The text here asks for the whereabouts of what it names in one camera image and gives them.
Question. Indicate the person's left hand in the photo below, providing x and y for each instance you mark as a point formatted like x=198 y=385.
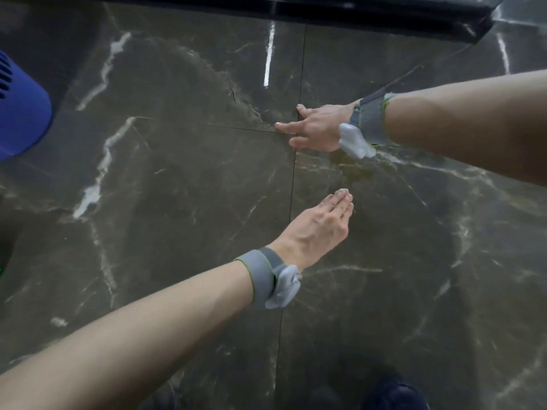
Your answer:
x=314 y=234

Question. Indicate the person's right hand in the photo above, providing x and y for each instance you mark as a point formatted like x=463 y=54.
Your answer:
x=322 y=128

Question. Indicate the person's left fingers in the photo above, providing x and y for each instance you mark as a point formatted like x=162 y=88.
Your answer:
x=343 y=204

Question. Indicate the person's right fingers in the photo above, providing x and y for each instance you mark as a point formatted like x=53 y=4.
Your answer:
x=288 y=127

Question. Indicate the person's right forearm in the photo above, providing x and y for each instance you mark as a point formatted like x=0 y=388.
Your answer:
x=470 y=123

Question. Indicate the person's left forearm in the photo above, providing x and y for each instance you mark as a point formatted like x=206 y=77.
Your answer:
x=141 y=337

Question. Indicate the grey wristband with tracker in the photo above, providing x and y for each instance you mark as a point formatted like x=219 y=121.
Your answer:
x=267 y=275
x=371 y=121

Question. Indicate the black glossy furniture base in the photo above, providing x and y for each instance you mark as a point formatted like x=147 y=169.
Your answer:
x=342 y=10

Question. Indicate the dark blue shoe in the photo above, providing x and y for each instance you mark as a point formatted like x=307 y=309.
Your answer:
x=397 y=399

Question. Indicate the blue plastic appliance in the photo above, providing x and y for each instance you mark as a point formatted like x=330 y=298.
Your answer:
x=21 y=115

